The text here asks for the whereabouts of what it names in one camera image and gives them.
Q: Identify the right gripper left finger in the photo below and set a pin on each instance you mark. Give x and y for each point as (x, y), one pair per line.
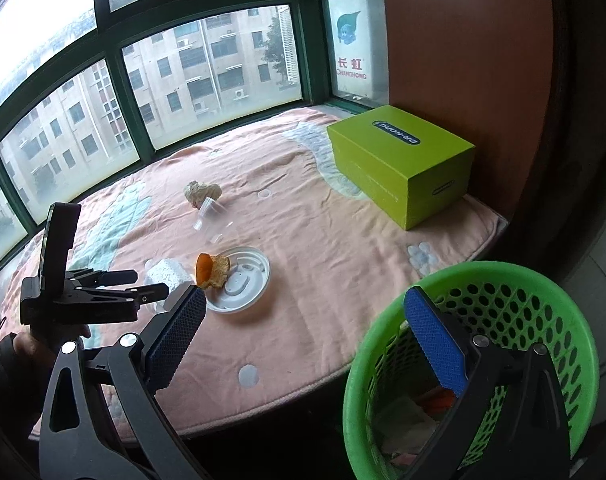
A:
(78, 438)

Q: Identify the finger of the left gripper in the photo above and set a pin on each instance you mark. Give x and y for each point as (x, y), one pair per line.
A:
(129, 298)
(94, 278)

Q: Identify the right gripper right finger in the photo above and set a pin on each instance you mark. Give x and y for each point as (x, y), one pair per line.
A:
(530, 439)

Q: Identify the white styrofoam block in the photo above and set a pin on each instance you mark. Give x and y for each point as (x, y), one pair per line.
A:
(165, 274)

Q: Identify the orange peel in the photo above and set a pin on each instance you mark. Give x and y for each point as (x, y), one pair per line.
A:
(212, 271)

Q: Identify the orange snack wrapper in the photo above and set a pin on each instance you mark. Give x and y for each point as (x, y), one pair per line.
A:
(436, 401)

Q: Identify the clear plastic cup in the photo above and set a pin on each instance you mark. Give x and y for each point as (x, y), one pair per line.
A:
(215, 224)

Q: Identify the white round plastic lid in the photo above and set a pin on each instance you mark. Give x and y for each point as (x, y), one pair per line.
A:
(247, 281)

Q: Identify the paper ball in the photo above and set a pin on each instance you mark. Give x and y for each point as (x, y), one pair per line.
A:
(196, 193)

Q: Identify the person left hand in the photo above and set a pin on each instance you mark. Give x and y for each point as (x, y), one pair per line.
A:
(41, 344)

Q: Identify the green plastic waste basket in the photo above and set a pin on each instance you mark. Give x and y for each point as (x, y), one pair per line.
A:
(384, 430)

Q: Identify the pink cartoon blanket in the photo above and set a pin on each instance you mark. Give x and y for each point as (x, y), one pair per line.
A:
(313, 260)

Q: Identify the green shoe box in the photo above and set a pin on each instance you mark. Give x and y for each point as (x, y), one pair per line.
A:
(409, 167)

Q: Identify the brown wooden wardrobe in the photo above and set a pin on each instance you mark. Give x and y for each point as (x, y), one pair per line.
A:
(525, 82)

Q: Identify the green window frame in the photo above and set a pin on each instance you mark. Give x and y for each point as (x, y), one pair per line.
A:
(94, 90)

